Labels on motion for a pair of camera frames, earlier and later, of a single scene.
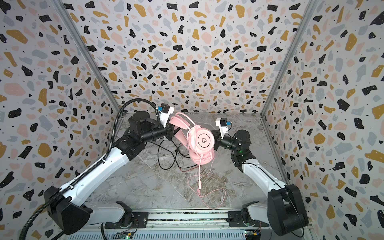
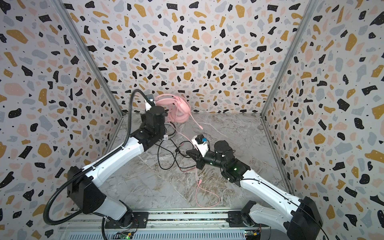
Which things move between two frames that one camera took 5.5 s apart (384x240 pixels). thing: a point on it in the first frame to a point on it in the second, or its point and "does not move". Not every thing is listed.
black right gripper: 219,139 to 200,159
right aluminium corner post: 311,8 does not move
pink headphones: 199,140 to 178,111
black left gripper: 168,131 to 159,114
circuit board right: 252,234 does not move
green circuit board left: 124,237 does not move
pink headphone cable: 199,175 to 199,182
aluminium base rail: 191,225 does not move
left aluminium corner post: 74,29 does not move
